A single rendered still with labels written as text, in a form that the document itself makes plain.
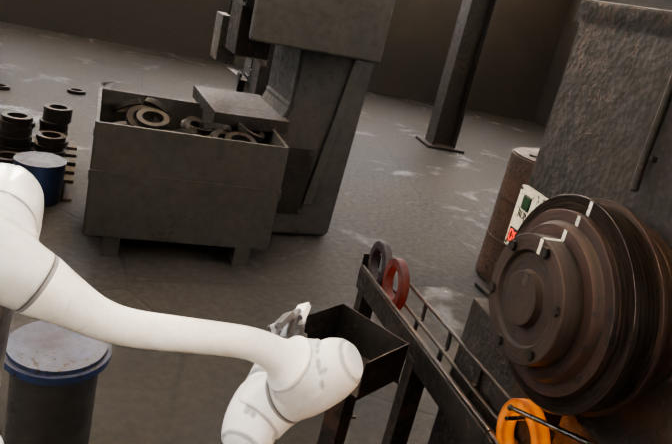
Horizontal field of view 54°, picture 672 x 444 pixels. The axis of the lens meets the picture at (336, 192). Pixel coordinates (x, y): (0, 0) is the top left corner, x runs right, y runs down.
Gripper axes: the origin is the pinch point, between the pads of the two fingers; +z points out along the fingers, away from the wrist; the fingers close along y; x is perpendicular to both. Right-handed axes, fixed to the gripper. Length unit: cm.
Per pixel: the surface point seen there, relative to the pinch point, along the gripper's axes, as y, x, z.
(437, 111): 142, -74, 681
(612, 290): 9, 66, -8
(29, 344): -5, -97, 18
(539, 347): 17, 49, -8
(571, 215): 0, 63, 10
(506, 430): 49, 32, 6
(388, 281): 43, -9, 86
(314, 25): -42, -41, 241
